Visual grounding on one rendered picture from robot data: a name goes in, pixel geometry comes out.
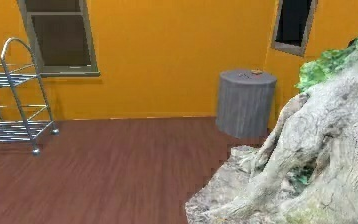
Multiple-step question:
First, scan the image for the grey cylindrical side table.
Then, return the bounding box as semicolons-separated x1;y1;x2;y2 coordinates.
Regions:
215;69;278;140

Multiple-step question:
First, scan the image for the grey gnarled tree plant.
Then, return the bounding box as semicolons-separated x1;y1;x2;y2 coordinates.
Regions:
184;25;358;224

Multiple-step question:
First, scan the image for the narrow grey framed window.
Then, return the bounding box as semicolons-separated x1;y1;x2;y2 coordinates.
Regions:
271;0;319;57

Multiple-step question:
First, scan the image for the silver metal rolling cart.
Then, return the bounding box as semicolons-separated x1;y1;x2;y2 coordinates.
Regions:
0;37;60;157

